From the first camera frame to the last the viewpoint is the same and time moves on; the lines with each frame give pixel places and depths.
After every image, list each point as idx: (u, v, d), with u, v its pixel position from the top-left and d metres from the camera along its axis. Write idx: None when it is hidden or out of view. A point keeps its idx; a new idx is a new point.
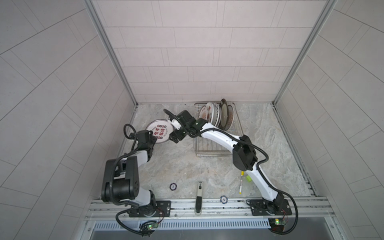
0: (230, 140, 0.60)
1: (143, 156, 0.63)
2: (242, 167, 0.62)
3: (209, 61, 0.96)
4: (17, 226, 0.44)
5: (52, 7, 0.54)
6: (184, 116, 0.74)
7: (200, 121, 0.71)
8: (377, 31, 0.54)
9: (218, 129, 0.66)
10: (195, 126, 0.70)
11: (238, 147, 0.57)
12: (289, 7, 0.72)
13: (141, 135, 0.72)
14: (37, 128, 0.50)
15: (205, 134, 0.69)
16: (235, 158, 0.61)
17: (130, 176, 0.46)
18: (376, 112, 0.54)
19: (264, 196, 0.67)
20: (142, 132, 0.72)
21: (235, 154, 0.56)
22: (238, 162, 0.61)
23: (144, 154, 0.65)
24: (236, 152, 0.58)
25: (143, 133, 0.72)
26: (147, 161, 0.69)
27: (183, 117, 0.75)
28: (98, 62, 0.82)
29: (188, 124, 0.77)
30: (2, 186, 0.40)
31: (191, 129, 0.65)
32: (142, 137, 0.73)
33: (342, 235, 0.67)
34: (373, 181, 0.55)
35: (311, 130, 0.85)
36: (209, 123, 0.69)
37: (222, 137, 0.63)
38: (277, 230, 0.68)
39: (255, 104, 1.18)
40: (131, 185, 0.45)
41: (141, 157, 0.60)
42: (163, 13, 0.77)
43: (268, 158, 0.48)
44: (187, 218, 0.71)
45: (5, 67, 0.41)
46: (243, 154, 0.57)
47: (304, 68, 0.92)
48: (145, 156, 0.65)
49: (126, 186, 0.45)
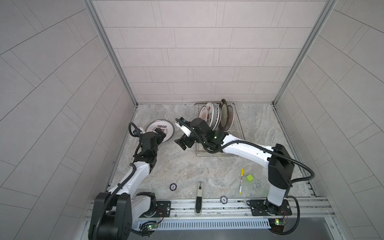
0: (262, 152, 0.49)
1: (142, 172, 0.56)
2: (281, 186, 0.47)
3: (209, 61, 0.96)
4: (17, 227, 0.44)
5: (51, 7, 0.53)
6: (202, 125, 0.61)
7: (219, 134, 0.61)
8: (377, 31, 0.54)
9: (243, 141, 0.55)
10: (214, 141, 0.60)
11: (275, 161, 0.45)
12: (288, 7, 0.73)
13: (149, 139, 0.63)
14: (37, 128, 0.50)
15: (227, 149, 0.59)
16: (272, 175, 0.49)
17: (120, 219, 0.40)
18: (376, 113, 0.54)
19: (271, 200, 0.64)
20: (149, 136, 0.65)
21: (272, 170, 0.48)
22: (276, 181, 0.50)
23: (143, 172, 0.56)
24: (273, 167, 0.46)
25: (150, 137, 0.64)
26: (146, 176, 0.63)
27: (201, 127, 0.62)
28: (98, 63, 0.82)
29: (206, 139, 0.63)
30: (2, 186, 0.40)
31: (210, 144, 0.61)
32: (148, 142, 0.64)
33: (342, 236, 0.67)
34: (373, 181, 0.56)
35: (311, 130, 0.85)
36: (231, 135, 0.59)
37: (249, 150, 0.52)
38: (277, 230, 0.68)
39: (255, 104, 1.18)
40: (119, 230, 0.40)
41: (139, 174, 0.53)
42: (164, 13, 0.77)
43: (313, 175, 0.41)
44: (187, 218, 0.71)
45: (4, 67, 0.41)
46: (283, 170, 0.45)
47: (304, 68, 0.92)
48: (148, 169, 0.59)
49: (115, 229, 0.40)
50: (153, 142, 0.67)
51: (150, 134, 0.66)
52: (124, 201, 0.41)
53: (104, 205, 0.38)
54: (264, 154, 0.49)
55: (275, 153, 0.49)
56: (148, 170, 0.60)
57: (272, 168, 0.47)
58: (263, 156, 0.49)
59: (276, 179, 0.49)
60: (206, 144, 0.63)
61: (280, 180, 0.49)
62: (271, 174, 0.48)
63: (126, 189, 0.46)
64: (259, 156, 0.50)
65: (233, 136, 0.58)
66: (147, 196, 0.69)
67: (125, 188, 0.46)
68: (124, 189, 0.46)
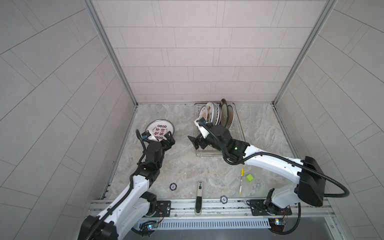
0: (291, 167, 0.45)
1: (139, 191, 0.53)
2: (313, 202, 0.46)
3: (209, 61, 0.96)
4: (17, 226, 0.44)
5: (51, 7, 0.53)
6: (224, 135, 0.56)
7: (239, 144, 0.58)
8: (377, 31, 0.54)
9: (268, 153, 0.51)
10: (236, 152, 0.56)
11: (307, 176, 0.42)
12: (288, 7, 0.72)
13: (153, 152, 0.59)
14: (37, 128, 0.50)
15: (250, 161, 0.55)
16: (303, 191, 0.45)
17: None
18: (376, 113, 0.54)
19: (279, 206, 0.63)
20: (154, 149, 0.60)
21: (304, 186, 0.44)
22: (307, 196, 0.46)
23: (139, 192, 0.53)
24: (305, 183, 0.42)
25: (155, 150, 0.59)
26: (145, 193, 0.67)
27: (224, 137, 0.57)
28: (98, 62, 0.82)
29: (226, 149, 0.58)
30: (2, 186, 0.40)
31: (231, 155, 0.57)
32: (152, 155, 0.58)
33: (342, 235, 0.67)
34: (373, 181, 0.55)
35: (311, 130, 0.85)
36: (253, 146, 0.55)
37: (276, 162, 0.48)
38: (277, 230, 0.68)
39: (255, 104, 1.18)
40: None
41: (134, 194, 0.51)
42: (164, 13, 0.77)
43: (347, 193, 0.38)
44: (187, 218, 0.71)
45: (4, 66, 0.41)
46: (315, 186, 0.41)
47: (304, 68, 0.92)
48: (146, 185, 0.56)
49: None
50: (158, 155, 0.62)
51: (155, 146, 0.61)
52: (109, 234, 0.39)
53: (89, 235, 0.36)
54: (293, 168, 0.45)
55: (303, 166, 0.44)
56: (147, 185, 0.57)
57: (303, 184, 0.43)
58: (292, 171, 0.45)
59: (306, 195, 0.45)
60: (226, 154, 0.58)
61: (313, 197, 0.44)
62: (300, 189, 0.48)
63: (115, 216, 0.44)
64: (287, 170, 0.47)
65: (255, 148, 0.54)
66: (146, 201, 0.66)
67: (115, 215, 0.44)
68: (113, 215, 0.44)
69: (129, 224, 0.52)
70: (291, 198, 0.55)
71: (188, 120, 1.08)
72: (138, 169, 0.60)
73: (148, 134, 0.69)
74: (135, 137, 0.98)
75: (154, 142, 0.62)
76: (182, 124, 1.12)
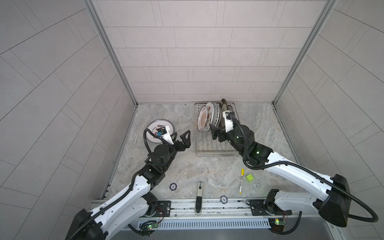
0: (319, 183, 0.43)
1: (136, 195, 0.51)
2: (336, 221, 0.44)
3: (209, 61, 0.96)
4: (18, 227, 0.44)
5: (51, 7, 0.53)
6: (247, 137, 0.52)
7: (261, 148, 0.55)
8: (377, 31, 0.54)
9: (293, 163, 0.49)
10: (257, 157, 0.53)
11: (337, 197, 0.39)
12: (289, 7, 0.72)
13: (158, 158, 0.54)
14: (37, 128, 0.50)
15: (272, 169, 0.52)
16: (328, 209, 0.43)
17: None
18: (376, 113, 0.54)
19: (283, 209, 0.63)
20: (160, 155, 0.55)
21: (331, 205, 0.41)
22: (331, 214, 0.43)
23: (137, 196, 0.52)
24: (334, 203, 0.40)
25: (160, 157, 0.54)
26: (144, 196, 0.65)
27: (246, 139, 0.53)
28: (98, 63, 0.82)
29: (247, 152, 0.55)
30: (2, 186, 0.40)
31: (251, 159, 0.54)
32: (158, 160, 0.55)
33: (342, 235, 0.67)
34: (373, 181, 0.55)
35: (311, 130, 0.85)
36: (277, 153, 0.52)
37: (302, 176, 0.46)
38: (277, 230, 0.68)
39: (255, 104, 1.18)
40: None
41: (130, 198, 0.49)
42: (164, 13, 0.77)
43: (376, 218, 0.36)
44: (187, 218, 0.71)
45: (5, 66, 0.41)
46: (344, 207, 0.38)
47: (304, 68, 0.92)
48: (146, 190, 0.54)
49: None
50: (163, 160, 0.57)
51: (162, 151, 0.56)
52: (94, 235, 0.39)
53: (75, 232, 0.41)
54: (322, 185, 0.42)
55: (336, 186, 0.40)
56: (148, 188, 0.55)
57: (332, 204, 0.41)
58: (320, 187, 0.43)
59: (330, 212, 0.43)
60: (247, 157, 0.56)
61: (337, 217, 0.42)
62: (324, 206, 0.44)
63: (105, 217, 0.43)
64: (315, 186, 0.44)
65: (279, 155, 0.52)
66: (145, 203, 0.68)
67: (105, 216, 0.43)
68: (103, 217, 0.43)
69: (122, 224, 0.53)
70: (303, 207, 0.54)
71: (188, 120, 1.08)
72: (143, 170, 0.58)
73: (163, 132, 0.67)
74: (135, 137, 0.98)
75: (161, 145, 0.57)
76: (182, 124, 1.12)
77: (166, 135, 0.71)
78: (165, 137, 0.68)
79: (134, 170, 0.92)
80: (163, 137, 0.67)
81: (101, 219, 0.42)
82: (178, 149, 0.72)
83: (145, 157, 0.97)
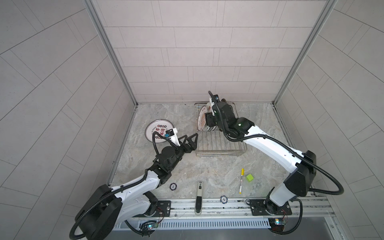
0: (292, 156, 0.45)
1: (149, 185, 0.55)
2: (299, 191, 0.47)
3: (209, 61, 0.96)
4: (17, 227, 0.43)
5: (51, 7, 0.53)
6: (225, 111, 0.56)
7: (243, 121, 0.55)
8: (377, 31, 0.54)
9: (271, 137, 0.50)
10: (237, 128, 0.54)
11: (304, 169, 0.42)
12: (289, 7, 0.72)
13: (165, 159, 0.58)
14: (37, 128, 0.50)
15: (250, 141, 0.54)
16: (293, 180, 0.46)
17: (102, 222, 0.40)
18: (376, 113, 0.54)
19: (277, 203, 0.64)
20: (166, 156, 0.59)
21: (297, 177, 0.44)
22: (295, 185, 0.47)
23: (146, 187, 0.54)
24: (300, 175, 0.43)
25: (167, 158, 0.58)
26: (153, 189, 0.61)
27: (224, 112, 0.57)
28: (98, 62, 0.82)
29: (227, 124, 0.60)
30: (2, 186, 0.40)
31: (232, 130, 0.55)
32: (164, 162, 0.58)
33: (342, 235, 0.67)
34: (373, 181, 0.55)
35: (311, 130, 0.85)
36: (258, 127, 0.53)
37: (278, 149, 0.47)
38: (277, 230, 0.68)
39: (255, 104, 1.18)
40: (95, 231, 0.40)
41: (144, 186, 0.53)
42: (164, 13, 0.77)
43: (342, 191, 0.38)
44: (187, 218, 0.71)
45: (5, 67, 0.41)
46: (308, 178, 0.41)
47: (304, 68, 0.92)
48: (155, 185, 0.58)
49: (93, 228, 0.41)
50: (170, 162, 0.61)
51: (169, 152, 0.60)
52: (114, 208, 0.41)
53: (96, 203, 0.43)
54: (293, 158, 0.45)
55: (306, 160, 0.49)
56: (156, 185, 0.59)
57: (299, 176, 0.43)
58: (291, 160, 0.45)
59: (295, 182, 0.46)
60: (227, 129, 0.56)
61: (301, 187, 0.46)
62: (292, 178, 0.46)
63: (124, 195, 0.46)
64: (287, 159, 0.46)
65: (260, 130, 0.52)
66: (148, 200, 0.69)
67: (124, 194, 0.46)
68: (123, 194, 0.46)
69: (127, 213, 0.53)
70: (284, 192, 0.57)
71: (188, 120, 1.08)
72: (152, 167, 0.62)
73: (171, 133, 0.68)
74: (135, 137, 0.98)
75: (168, 147, 0.61)
76: (182, 124, 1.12)
77: (173, 137, 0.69)
78: (172, 139, 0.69)
79: (134, 170, 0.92)
80: (171, 139, 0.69)
81: (120, 196, 0.45)
82: (185, 151, 0.69)
83: (145, 157, 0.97)
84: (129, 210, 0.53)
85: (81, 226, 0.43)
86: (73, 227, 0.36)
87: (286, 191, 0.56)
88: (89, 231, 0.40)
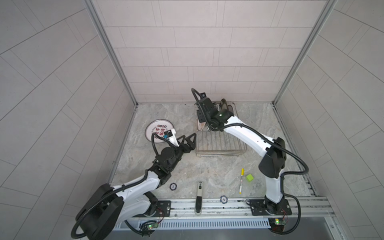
0: (263, 141, 0.51)
1: (151, 185, 0.57)
2: (270, 174, 0.53)
3: (209, 61, 0.96)
4: (17, 227, 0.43)
5: (51, 7, 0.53)
6: (205, 104, 0.63)
7: (223, 112, 0.60)
8: (377, 31, 0.54)
9: (247, 126, 0.55)
10: (218, 118, 0.60)
11: (273, 152, 0.47)
12: (289, 7, 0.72)
13: (165, 160, 0.59)
14: (37, 128, 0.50)
15: (229, 129, 0.59)
16: (264, 163, 0.52)
17: (103, 221, 0.41)
18: (376, 113, 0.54)
19: (271, 199, 0.65)
20: (166, 157, 0.59)
21: (267, 160, 0.50)
22: (266, 168, 0.53)
23: (147, 187, 0.55)
24: (269, 157, 0.49)
25: (167, 159, 0.59)
26: (154, 189, 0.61)
27: (204, 105, 0.64)
28: (98, 62, 0.82)
29: (209, 115, 0.65)
30: (2, 186, 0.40)
31: (213, 121, 0.61)
32: (164, 163, 0.59)
33: (342, 235, 0.67)
34: (373, 181, 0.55)
35: (311, 130, 0.85)
36: (236, 117, 0.58)
37: (251, 136, 0.53)
38: (277, 229, 0.69)
39: (255, 104, 1.18)
40: (96, 230, 0.40)
41: (145, 186, 0.53)
42: (164, 13, 0.77)
43: (307, 170, 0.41)
44: (187, 218, 0.71)
45: (5, 66, 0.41)
46: (277, 160, 0.47)
47: (304, 68, 0.92)
48: (155, 186, 0.59)
49: (94, 227, 0.41)
50: (170, 162, 0.62)
51: (169, 153, 0.60)
52: (115, 207, 0.42)
53: (97, 202, 0.43)
54: (264, 144, 0.50)
55: (275, 144, 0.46)
56: (157, 185, 0.60)
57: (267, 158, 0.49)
58: (262, 145, 0.51)
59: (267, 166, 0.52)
60: (209, 120, 0.66)
61: (271, 169, 0.51)
62: (263, 161, 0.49)
63: (126, 194, 0.47)
64: (259, 144, 0.52)
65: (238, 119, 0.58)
66: (148, 200, 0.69)
67: (125, 193, 0.47)
68: (124, 193, 0.46)
69: (128, 212, 0.53)
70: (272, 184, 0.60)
71: (188, 120, 1.08)
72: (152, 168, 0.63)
73: (169, 134, 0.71)
74: (135, 137, 0.98)
75: (168, 148, 0.62)
76: (182, 124, 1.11)
77: (172, 138, 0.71)
78: (171, 140, 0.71)
79: (134, 170, 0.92)
80: (169, 139, 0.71)
81: (122, 195, 0.46)
82: (184, 151, 0.70)
83: (145, 157, 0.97)
84: (129, 209, 0.53)
85: (82, 225, 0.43)
86: (74, 227, 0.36)
87: (271, 181, 0.59)
88: (89, 230, 0.40)
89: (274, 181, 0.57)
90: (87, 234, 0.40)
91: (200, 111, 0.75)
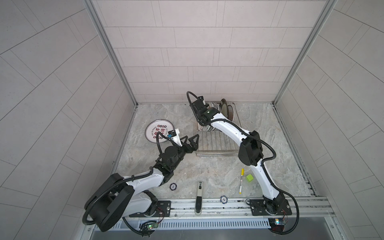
0: (240, 134, 0.60)
1: (156, 180, 0.58)
2: (247, 161, 0.62)
3: (209, 61, 0.96)
4: (17, 227, 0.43)
5: (51, 7, 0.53)
6: (196, 104, 0.76)
7: (211, 110, 0.71)
8: (377, 31, 0.54)
9: (230, 121, 0.65)
10: (206, 115, 0.70)
11: (247, 142, 0.57)
12: (288, 7, 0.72)
13: (168, 158, 0.61)
14: (37, 128, 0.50)
15: (215, 124, 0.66)
16: (241, 152, 0.62)
17: (113, 208, 0.42)
18: (376, 112, 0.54)
19: (264, 194, 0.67)
20: (170, 155, 0.62)
21: (242, 148, 0.60)
22: (244, 156, 0.62)
23: (155, 181, 0.58)
24: (243, 146, 0.58)
25: (170, 157, 0.61)
26: (157, 186, 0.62)
27: (195, 105, 0.76)
28: (98, 63, 0.82)
29: (199, 112, 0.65)
30: (2, 186, 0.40)
31: (202, 117, 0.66)
32: (168, 160, 0.61)
33: (342, 235, 0.67)
34: (373, 181, 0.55)
35: (311, 129, 0.85)
36: (221, 114, 0.69)
37: (231, 129, 0.63)
38: (277, 230, 0.68)
39: (255, 104, 1.18)
40: (106, 217, 0.41)
41: (152, 180, 0.56)
42: (163, 13, 0.77)
43: (275, 155, 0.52)
44: (187, 218, 0.71)
45: (5, 67, 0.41)
46: (250, 149, 0.57)
47: (304, 68, 0.92)
48: (159, 182, 0.61)
49: (103, 214, 0.41)
50: (173, 161, 0.64)
51: (172, 151, 0.63)
52: (126, 195, 0.43)
53: (108, 190, 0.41)
54: (241, 135, 0.60)
55: (250, 135, 0.60)
56: (160, 182, 0.61)
57: (242, 146, 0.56)
58: (239, 137, 0.61)
59: (243, 154, 0.61)
60: (198, 117, 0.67)
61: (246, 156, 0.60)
62: (240, 149, 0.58)
63: (135, 184, 0.48)
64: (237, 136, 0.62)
65: (223, 115, 0.68)
66: (149, 199, 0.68)
67: (135, 183, 0.48)
68: (133, 183, 0.48)
69: (130, 208, 0.53)
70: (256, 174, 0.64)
71: (188, 120, 1.08)
72: (156, 166, 0.65)
73: (173, 134, 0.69)
74: (135, 137, 0.98)
75: (171, 146, 0.64)
76: (182, 124, 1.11)
77: (176, 138, 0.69)
78: (174, 139, 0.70)
79: (134, 170, 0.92)
80: (173, 139, 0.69)
81: (131, 184, 0.47)
82: (187, 151, 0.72)
83: (145, 157, 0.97)
84: (132, 204, 0.52)
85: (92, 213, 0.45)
86: (84, 213, 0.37)
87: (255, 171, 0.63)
88: (99, 218, 0.41)
89: (257, 171, 0.64)
90: (97, 222, 0.41)
91: (191, 110, 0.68)
